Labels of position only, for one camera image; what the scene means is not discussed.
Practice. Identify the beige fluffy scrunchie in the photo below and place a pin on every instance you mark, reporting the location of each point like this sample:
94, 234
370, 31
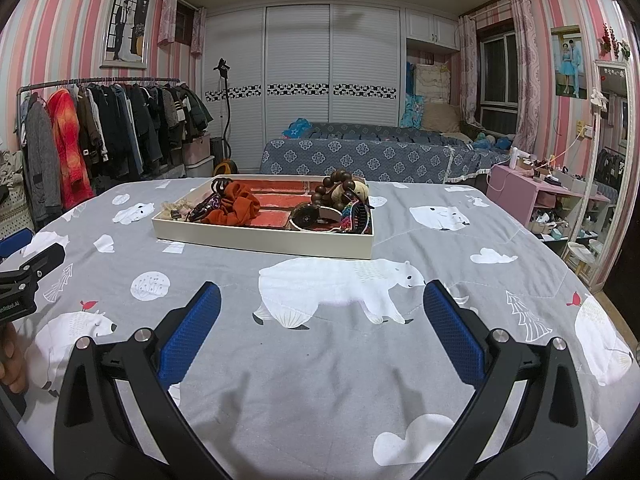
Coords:
177, 207

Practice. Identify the short pink curtain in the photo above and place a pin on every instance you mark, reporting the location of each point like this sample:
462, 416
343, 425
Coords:
167, 15
198, 30

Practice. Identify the black garment steamer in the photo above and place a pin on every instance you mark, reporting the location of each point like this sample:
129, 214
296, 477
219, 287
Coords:
221, 66

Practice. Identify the long pink floral curtain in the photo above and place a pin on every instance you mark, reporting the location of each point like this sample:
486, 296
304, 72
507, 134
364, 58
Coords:
527, 60
469, 70

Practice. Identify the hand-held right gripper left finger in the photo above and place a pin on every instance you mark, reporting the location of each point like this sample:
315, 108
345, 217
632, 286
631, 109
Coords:
187, 335

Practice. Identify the white bow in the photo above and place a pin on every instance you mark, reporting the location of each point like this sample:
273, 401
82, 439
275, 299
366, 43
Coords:
598, 99

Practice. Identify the wall poster of couple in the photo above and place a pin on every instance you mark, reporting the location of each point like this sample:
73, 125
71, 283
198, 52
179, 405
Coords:
569, 62

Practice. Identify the white wardrobe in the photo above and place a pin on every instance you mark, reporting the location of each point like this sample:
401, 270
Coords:
300, 50

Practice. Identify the pink desk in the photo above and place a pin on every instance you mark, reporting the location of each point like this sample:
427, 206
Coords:
510, 185

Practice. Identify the person's left hand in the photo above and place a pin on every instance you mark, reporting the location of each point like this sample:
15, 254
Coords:
10, 365

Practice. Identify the window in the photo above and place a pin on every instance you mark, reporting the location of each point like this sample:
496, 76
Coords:
497, 70

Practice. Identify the bed with blue patterned cover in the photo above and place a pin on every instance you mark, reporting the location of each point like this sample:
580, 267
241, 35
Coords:
375, 160

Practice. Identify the beige folded bedding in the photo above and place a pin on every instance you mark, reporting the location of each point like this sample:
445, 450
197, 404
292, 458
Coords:
440, 115

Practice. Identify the grey green cloth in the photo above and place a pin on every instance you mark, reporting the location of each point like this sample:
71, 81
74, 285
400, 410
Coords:
10, 167

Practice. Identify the turquoise cloth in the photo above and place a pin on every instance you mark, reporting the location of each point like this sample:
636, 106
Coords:
412, 105

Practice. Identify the framed wedding picture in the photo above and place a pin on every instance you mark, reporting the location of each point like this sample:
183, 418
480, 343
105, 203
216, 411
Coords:
125, 25

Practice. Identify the black hair claw colourful crochet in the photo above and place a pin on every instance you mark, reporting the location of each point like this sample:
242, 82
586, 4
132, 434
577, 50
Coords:
357, 217

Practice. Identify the pink storage box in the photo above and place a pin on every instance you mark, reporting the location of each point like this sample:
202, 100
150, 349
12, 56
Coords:
197, 160

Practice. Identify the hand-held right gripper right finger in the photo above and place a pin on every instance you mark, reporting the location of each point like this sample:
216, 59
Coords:
455, 335

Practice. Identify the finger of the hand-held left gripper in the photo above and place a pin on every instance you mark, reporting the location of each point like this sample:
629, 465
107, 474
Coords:
15, 242
47, 257

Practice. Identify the white bottle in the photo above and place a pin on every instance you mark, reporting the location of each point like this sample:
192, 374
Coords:
514, 157

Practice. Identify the red flower wall decoration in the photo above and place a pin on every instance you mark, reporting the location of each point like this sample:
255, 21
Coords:
607, 40

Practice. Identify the wall socket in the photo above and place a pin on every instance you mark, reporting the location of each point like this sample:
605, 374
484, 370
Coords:
585, 130

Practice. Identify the orange fabric scrunchie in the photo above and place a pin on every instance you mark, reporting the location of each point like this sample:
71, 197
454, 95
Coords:
235, 210

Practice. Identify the cream tray with red lining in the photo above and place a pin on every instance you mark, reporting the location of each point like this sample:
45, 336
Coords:
260, 242

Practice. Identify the metal clothes rack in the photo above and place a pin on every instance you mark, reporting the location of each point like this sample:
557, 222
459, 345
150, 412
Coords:
125, 80

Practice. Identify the beige hair clip with pompom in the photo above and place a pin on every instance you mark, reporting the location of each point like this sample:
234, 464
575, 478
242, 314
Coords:
345, 191

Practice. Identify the white framed standing mirror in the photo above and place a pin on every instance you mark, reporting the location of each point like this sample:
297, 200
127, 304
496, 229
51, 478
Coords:
610, 69

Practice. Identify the blue cloth bundle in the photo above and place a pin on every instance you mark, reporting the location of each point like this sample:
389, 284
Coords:
299, 129

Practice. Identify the row of hanging clothes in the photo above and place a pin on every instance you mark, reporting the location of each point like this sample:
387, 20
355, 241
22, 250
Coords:
125, 130

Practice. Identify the blue plush toys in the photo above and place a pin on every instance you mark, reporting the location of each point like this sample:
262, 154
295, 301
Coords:
487, 144

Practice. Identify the cream and black bangle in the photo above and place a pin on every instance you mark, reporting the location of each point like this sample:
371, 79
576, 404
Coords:
305, 217

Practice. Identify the dark brown hair claw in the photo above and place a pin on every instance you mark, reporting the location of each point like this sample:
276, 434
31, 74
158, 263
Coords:
220, 185

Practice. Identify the floral patterned cloth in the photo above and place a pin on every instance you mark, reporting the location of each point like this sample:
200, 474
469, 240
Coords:
15, 217

